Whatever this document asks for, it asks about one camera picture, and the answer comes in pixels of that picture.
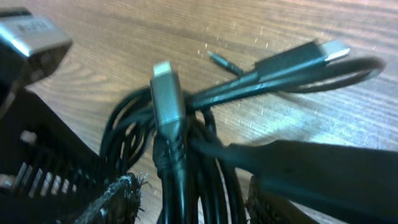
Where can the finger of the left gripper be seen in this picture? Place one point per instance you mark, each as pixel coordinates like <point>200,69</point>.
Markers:
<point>352,184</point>
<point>57,174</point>

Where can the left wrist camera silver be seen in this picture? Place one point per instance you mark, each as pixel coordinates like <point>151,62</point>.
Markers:
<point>32,47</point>

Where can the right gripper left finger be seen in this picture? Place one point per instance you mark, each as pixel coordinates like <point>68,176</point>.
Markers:
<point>120,203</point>

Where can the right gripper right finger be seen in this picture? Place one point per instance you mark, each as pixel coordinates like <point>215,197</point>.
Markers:
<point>265,208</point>

